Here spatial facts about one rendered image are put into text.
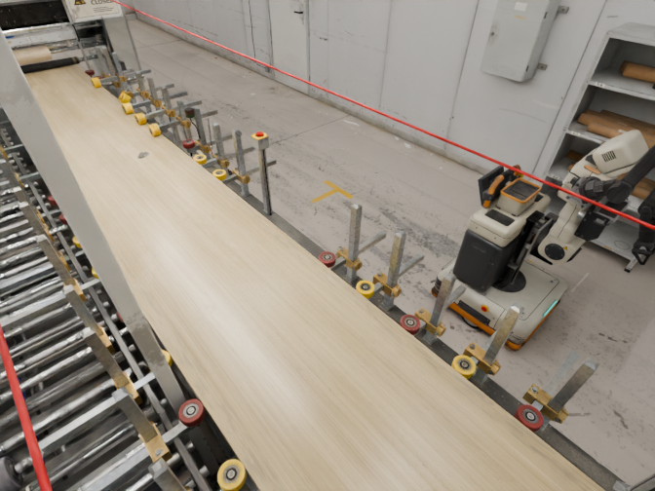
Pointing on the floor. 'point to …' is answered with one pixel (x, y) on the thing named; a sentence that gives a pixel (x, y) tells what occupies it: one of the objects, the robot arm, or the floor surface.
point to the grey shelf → (638, 94)
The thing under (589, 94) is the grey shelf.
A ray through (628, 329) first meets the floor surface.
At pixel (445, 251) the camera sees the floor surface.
